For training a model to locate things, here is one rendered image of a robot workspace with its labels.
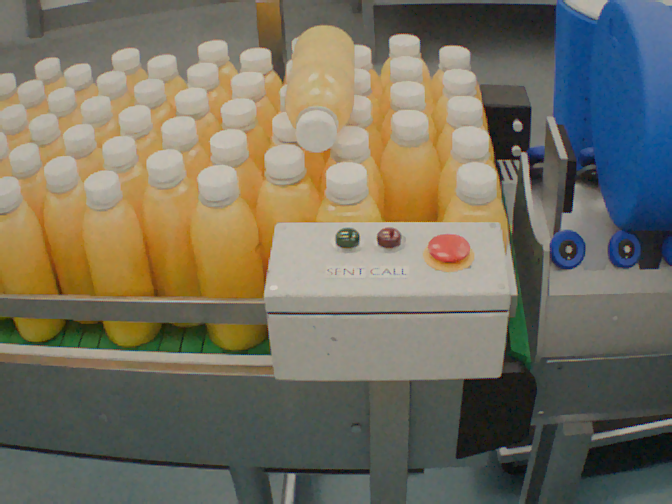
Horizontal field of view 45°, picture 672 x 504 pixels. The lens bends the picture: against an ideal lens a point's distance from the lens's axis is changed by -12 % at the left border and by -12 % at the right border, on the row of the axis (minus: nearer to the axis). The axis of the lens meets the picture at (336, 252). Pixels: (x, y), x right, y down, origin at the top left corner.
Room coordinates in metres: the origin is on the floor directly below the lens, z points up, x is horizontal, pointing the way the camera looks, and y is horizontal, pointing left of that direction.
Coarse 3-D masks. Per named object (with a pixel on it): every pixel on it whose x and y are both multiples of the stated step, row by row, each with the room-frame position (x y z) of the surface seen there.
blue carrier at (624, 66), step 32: (608, 0) 0.93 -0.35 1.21; (640, 0) 0.90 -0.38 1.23; (608, 32) 0.92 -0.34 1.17; (640, 32) 0.81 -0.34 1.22; (608, 64) 0.91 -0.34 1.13; (640, 64) 0.78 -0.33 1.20; (608, 96) 0.90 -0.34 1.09; (640, 96) 0.77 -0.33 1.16; (608, 128) 0.89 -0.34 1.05; (640, 128) 0.76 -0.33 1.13; (608, 160) 0.87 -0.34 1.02; (640, 160) 0.74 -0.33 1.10; (608, 192) 0.86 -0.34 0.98; (640, 192) 0.73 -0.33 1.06; (640, 224) 0.75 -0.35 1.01
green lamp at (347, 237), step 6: (342, 228) 0.63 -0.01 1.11; (348, 228) 0.63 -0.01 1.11; (336, 234) 0.62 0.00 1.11; (342, 234) 0.62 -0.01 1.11; (348, 234) 0.62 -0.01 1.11; (354, 234) 0.62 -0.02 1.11; (336, 240) 0.62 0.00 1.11; (342, 240) 0.62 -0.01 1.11; (348, 240) 0.61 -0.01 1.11; (354, 240) 0.62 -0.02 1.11; (360, 240) 0.62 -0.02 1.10; (342, 246) 0.61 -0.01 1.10; (348, 246) 0.61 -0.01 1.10; (354, 246) 0.61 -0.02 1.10
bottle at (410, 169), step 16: (400, 144) 0.82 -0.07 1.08; (416, 144) 0.81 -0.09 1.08; (432, 144) 0.83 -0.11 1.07; (384, 160) 0.82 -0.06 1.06; (400, 160) 0.81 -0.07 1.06; (416, 160) 0.81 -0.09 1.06; (432, 160) 0.82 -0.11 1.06; (384, 176) 0.82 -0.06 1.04; (400, 176) 0.81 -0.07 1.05; (416, 176) 0.80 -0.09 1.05; (432, 176) 0.81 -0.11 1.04; (400, 192) 0.80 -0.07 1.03; (416, 192) 0.80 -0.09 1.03; (432, 192) 0.81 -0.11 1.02; (400, 208) 0.80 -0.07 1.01; (416, 208) 0.80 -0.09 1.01; (432, 208) 0.81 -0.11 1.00
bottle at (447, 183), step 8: (488, 152) 0.79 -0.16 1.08; (448, 160) 0.80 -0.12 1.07; (456, 160) 0.78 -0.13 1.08; (464, 160) 0.78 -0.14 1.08; (472, 160) 0.78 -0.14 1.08; (480, 160) 0.78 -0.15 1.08; (488, 160) 0.79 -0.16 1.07; (448, 168) 0.79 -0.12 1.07; (456, 168) 0.78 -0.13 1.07; (440, 176) 0.79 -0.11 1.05; (448, 176) 0.78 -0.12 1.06; (456, 176) 0.77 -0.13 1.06; (440, 184) 0.79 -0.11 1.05; (448, 184) 0.78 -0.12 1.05; (456, 184) 0.77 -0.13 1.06; (496, 184) 0.78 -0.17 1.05; (440, 192) 0.78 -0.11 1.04; (448, 192) 0.77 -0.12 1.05; (440, 200) 0.78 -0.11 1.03; (448, 200) 0.77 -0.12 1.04; (440, 208) 0.78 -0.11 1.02; (440, 216) 0.78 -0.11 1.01
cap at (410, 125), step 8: (400, 112) 0.85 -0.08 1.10; (408, 112) 0.85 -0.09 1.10; (416, 112) 0.85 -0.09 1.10; (392, 120) 0.83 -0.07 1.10; (400, 120) 0.83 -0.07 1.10; (408, 120) 0.83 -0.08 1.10; (416, 120) 0.83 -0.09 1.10; (424, 120) 0.83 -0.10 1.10; (392, 128) 0.83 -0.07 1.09; (400, 128) 0.82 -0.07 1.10; (408, 128) 0.82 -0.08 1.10; (416, 128) 0.82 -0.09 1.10; (424, 128) 0.82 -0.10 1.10; (400, 136) 0.82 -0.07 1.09; (408, 136) 0.82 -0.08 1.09; (416, 136) 0.82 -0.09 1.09; (424, 136) 0.82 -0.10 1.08
